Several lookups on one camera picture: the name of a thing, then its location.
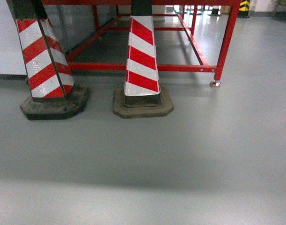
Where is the red white traffic cone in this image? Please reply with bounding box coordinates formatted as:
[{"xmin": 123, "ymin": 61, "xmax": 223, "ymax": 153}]
[
  {"xmin": 7, "ymin": 0, "xmax": 90, "ymax": 120},
  {"xmin": 112, "ymin": 0, "xmax": 174, "ymax": 119}
]

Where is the red white traffic cone right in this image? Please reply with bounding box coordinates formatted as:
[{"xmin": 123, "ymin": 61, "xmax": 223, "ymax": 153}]
[{"xmin": 112, "ymin": 0, "xmax": 174, "ymax": 119}]

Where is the red metal table frame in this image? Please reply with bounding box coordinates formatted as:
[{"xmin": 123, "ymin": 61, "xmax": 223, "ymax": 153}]
[{"xmin": 41, "ymin": 0, "xmax": 242, "ymax": 88}]

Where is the red white traffic cone left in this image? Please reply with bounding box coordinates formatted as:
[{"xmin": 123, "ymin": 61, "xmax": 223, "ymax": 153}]
[{"xmin": 7, "ymin": 0, "xmax": 90, "ymax": 120}]

